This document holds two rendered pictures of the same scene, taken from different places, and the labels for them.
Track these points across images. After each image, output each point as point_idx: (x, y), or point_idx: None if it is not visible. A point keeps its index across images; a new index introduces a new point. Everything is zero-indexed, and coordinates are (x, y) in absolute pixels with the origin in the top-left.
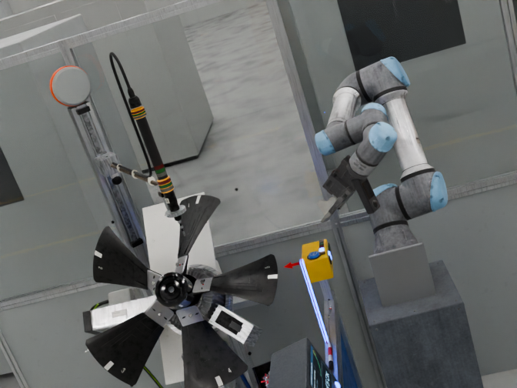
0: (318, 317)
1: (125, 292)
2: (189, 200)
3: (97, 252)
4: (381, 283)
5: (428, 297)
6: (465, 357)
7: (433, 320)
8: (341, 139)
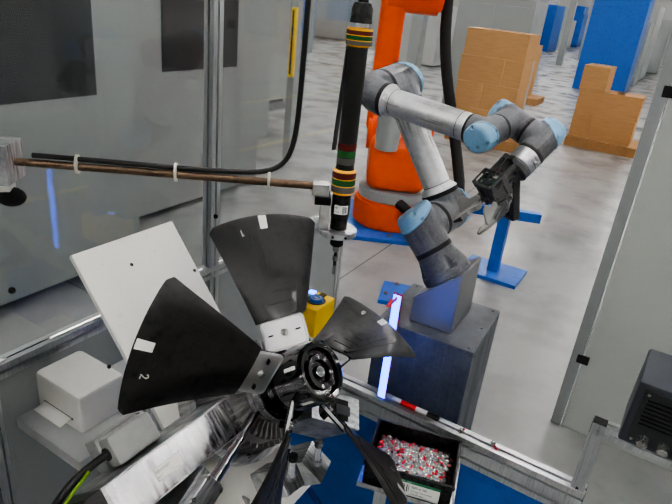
0: (389, 367)
1: (143, 422)
2: (239, 225)
3: (142, 343)
4: (457, 306)
5: (468, 315)
6: (484, 367)
7: (489, 334)
8: (505, 134)
